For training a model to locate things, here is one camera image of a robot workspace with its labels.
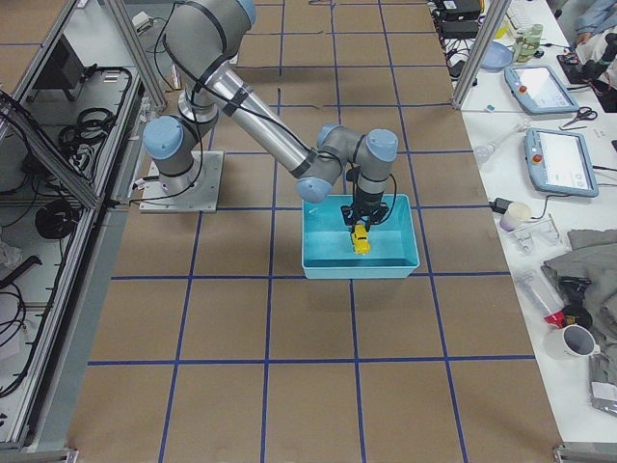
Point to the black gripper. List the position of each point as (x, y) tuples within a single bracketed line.
[(364, 203)]

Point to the yellow beetle toy car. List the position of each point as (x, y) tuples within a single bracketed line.
[(359, 239)]

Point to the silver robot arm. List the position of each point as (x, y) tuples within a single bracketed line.
[(200, 38)]

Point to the teal plastic bin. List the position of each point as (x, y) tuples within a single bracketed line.
[(332, 249)]

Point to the paper cup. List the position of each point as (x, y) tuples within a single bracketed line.
[(514, 216)]

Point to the lower teach pendant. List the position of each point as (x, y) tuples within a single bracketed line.
[(559, 162)]

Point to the teach pendant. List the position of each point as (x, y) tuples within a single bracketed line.
[(539, 91), (559, 162)]

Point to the blue plastic plate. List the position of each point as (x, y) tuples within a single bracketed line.
[(497, 57)]

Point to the upper teach pendant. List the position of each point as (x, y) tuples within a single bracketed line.
[(539, 91)]

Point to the grey cloth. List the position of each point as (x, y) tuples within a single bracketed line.
[(593, 257)]

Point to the black scissors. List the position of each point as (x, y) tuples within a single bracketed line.
[(584, 113)]

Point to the white mug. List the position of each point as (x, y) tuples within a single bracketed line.
[(570, 342)]

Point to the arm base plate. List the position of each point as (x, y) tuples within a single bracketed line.
[(198, 190)]

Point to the aluminium frame post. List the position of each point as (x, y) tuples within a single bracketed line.
[(495, 14)]

